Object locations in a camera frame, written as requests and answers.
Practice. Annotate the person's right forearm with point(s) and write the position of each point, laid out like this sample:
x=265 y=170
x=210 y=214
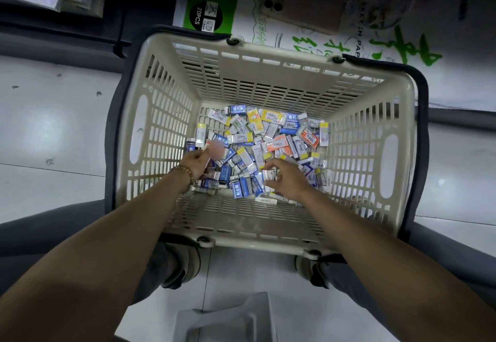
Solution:
x=407 y=276

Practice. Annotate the dark metal shelf unit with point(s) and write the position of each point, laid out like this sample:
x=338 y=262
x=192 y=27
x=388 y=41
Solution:
x=58 y=47

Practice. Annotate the grey plastic stool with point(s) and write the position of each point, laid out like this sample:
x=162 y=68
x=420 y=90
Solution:
x=232 y=314

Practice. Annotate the beige plastic shopping basket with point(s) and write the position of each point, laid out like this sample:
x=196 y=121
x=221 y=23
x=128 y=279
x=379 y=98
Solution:
x=271 y=70

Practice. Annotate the person's left shoe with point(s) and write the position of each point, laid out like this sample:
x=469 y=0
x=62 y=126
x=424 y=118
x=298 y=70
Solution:
x=186 y=268

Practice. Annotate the single white eraser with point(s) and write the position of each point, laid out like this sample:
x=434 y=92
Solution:
x=269 y=175

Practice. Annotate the person's left forearm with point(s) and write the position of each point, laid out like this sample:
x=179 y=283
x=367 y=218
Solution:
x=89 y=252

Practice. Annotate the person's shoe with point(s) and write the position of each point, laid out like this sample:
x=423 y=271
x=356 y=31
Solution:
x=310 y=272
x=186 y=268

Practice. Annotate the pile of mixed packaged erasers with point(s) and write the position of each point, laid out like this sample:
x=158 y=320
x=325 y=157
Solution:
x=263 y=140

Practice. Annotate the person's right shoe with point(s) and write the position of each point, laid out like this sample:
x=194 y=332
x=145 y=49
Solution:
x=310 y=272

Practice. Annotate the person's right hand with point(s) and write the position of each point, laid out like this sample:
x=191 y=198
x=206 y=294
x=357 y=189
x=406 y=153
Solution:
x=290 y=181

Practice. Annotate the person's left hand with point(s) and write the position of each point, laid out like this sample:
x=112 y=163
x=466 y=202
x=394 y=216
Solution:
x=197 y=163

